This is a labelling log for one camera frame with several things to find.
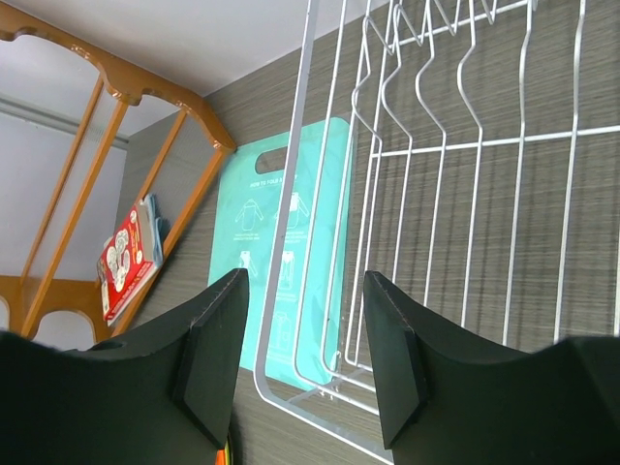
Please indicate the white wire dish rack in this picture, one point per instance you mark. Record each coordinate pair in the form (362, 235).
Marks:
(481, 176)

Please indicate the red book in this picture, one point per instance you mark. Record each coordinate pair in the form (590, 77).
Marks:
(122, 268)

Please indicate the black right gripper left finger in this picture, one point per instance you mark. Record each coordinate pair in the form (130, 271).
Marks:
(160, 393)

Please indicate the orange plate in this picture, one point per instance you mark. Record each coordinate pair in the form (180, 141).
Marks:
(221, 457)

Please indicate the teal shirt folding board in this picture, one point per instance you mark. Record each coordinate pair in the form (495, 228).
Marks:
(290, 242)

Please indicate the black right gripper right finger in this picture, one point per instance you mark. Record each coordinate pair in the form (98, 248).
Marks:
(449, 396)

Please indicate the orange wooden shelf rack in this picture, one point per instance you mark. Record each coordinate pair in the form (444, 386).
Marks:
(84, 136)

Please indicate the lime green plate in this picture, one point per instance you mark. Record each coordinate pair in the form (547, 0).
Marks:
(228, 452)

